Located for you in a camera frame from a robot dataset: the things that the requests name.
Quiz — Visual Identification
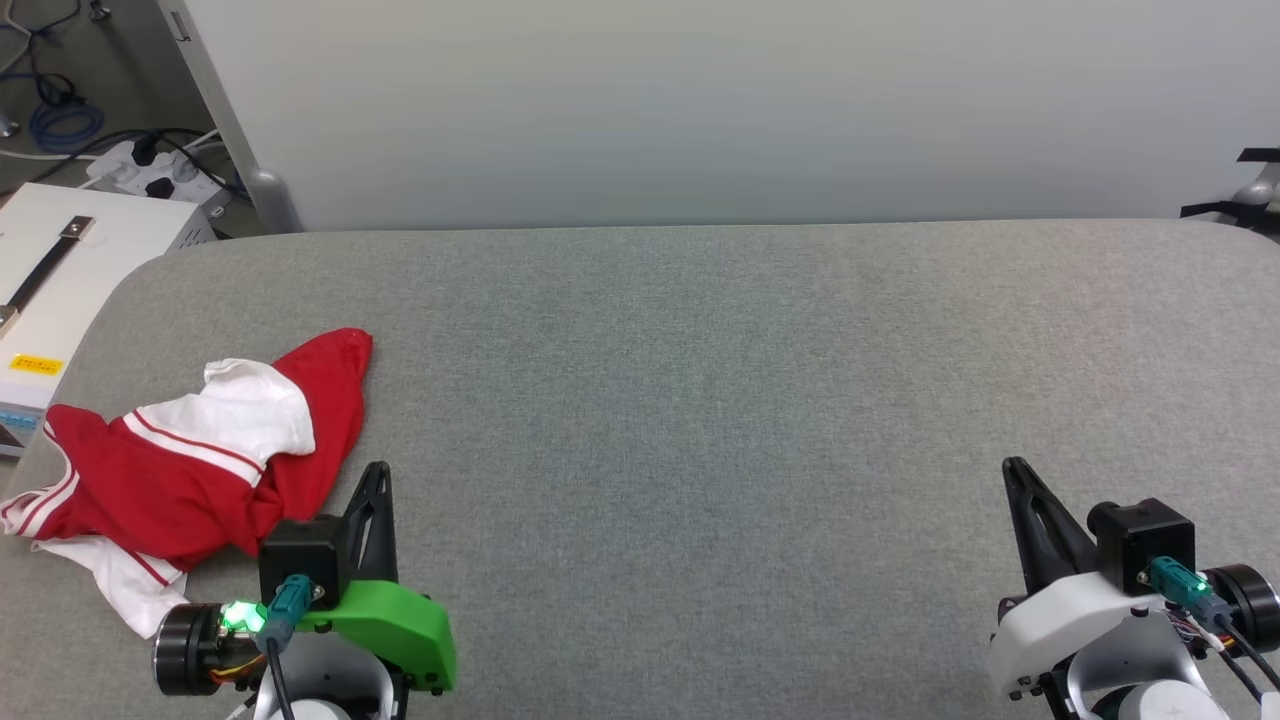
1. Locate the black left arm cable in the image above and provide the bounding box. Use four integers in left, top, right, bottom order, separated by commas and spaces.
262, 575, 323, 720

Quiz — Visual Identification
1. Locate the blue coiled cable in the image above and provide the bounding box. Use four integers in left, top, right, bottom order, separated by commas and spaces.
28, 95, 106, 153

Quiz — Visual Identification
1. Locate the white metal equipment box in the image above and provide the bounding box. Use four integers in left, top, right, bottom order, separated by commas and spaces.
0, 183, 216, 461

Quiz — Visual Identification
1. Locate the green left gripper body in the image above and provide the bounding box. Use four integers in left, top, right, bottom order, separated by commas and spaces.
298, 578, 458, 693

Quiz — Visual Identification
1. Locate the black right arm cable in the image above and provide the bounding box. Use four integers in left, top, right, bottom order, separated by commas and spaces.
1148, 558, 1280, 696

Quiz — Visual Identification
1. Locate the black stand leg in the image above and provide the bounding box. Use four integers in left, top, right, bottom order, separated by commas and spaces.
1180, 198, 1280, 239

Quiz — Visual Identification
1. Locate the white partition panel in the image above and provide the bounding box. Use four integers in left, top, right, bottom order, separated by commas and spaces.
160, 0, 1280, 233

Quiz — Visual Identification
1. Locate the grey metal partition foot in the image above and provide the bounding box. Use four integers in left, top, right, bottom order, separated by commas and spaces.
245, 168, 303, 234

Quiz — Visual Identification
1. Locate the white power strip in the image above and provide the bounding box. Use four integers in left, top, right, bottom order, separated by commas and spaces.
85, 138, 233, 216

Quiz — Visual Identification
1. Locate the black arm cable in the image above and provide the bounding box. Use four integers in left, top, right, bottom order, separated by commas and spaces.
1148, 558, 1280, 696
262, 575, 323, 720

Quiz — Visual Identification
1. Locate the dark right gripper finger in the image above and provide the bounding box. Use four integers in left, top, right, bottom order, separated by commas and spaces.
1002, 456, 1100, 599

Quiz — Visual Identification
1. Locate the red and white shirt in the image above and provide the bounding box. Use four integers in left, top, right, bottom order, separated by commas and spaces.
0, 328, 374, 641

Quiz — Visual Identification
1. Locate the black floor cable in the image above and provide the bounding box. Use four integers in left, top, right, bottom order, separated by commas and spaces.
0, 0, 111, 101

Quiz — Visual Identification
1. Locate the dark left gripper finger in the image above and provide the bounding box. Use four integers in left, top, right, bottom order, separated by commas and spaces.
344, 461, 399, 586

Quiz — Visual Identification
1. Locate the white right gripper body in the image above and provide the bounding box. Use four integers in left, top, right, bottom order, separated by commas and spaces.
987, 570, 1169, 703

